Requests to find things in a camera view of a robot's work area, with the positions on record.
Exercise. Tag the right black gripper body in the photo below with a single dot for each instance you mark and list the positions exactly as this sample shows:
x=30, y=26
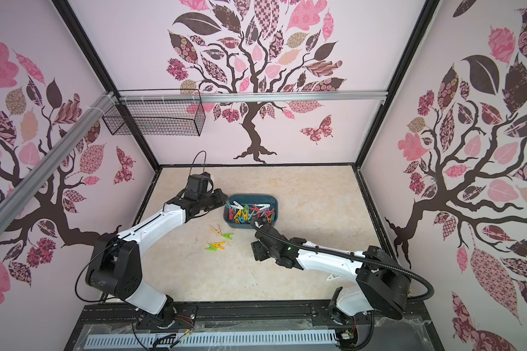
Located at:
x=261, y=249

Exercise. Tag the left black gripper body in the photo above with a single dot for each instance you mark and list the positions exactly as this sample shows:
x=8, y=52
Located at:
x=211, y=200

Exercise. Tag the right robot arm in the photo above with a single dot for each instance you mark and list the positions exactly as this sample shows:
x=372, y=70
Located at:
x=378, y=283

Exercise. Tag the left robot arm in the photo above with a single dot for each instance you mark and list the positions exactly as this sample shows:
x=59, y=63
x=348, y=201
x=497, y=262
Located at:
x=116, y=268

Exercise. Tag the teal plastic storage box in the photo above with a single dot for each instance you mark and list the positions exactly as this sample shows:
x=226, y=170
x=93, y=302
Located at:
x=267, y=202

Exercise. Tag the white clothespin left pile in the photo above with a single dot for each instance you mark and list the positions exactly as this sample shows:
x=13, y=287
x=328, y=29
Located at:
x=236, y=205

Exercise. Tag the beige clothespin left pile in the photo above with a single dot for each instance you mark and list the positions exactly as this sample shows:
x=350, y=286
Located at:
x=216, y=230

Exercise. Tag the white clothespin near right base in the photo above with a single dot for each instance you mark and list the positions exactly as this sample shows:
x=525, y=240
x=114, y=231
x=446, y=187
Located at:
x=332, y=277

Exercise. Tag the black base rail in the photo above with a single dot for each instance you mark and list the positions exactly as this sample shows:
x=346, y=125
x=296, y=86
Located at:
x=209, y=314

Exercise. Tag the black wire mesh basket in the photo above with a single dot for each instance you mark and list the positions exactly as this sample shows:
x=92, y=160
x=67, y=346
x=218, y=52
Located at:
x=157, y=112

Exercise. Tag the white slotted cable duct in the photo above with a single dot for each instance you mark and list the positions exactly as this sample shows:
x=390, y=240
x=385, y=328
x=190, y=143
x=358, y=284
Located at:
x=208, y=339

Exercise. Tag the aluminium rail on back wall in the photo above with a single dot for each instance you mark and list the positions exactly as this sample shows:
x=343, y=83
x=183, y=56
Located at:
x=256, y=97

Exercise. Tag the aluminium rail on wall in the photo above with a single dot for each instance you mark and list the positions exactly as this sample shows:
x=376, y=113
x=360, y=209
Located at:
x=256, y=97
x=30, y=185

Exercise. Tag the aluminium rail on left wall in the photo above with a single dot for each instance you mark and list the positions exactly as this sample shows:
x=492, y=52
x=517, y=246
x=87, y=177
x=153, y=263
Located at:
x=30, y=185

